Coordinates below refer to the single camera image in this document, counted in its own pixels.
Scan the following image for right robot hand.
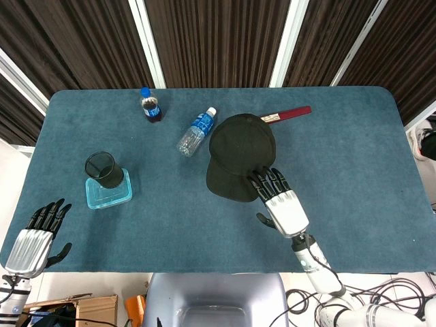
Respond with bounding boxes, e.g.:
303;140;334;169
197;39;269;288
247;166;311;238

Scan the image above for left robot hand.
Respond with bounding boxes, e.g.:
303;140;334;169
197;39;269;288
4;198;73;279

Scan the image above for black baseball cap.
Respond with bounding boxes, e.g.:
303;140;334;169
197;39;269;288
206;113;277;204

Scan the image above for blue table mat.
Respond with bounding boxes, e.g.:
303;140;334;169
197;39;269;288
0;86;436;275

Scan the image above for brown cardboard box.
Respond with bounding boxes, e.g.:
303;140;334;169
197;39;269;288
23;293;119;327

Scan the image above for dark red folding fan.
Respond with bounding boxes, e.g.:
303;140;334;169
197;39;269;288
260;106;313;125

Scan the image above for clear blue plastic container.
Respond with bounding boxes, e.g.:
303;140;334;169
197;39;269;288
84;168;134;211

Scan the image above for black mesh pen cup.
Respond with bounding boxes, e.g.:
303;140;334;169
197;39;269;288
84;151;125;189

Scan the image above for grey robot torso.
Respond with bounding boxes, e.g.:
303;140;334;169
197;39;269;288
142;272;290;327

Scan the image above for clear empty water bottle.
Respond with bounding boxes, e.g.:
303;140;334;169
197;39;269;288
176;106;218;158

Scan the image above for orange object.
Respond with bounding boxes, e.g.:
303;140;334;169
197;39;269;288
125;295;146;327

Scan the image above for black white object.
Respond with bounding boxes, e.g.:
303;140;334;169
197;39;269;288
407;115;436;161

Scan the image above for dark cola bottle blue cap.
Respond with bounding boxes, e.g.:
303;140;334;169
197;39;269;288
140;87;163;124

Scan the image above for black floor cables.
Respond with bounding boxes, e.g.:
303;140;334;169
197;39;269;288
285;270;436;327

